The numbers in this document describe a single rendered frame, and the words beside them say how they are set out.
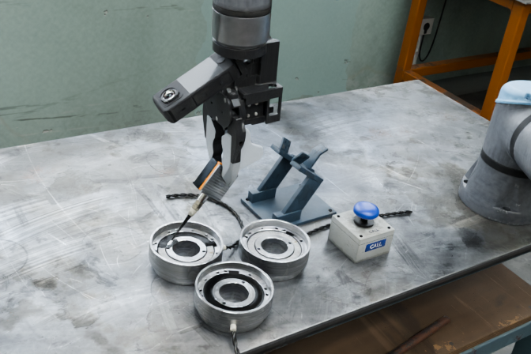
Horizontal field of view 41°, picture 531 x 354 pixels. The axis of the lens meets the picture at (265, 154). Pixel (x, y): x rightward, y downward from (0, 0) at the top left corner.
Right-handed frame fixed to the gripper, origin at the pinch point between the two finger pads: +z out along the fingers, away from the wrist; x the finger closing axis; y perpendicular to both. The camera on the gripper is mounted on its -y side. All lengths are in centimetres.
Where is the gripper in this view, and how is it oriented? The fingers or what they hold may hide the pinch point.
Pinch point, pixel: (220, 172)
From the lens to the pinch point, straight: 101.1
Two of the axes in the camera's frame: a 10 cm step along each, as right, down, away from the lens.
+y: 8.5, -2.2, 4.8
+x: -5.3, -4.7, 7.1
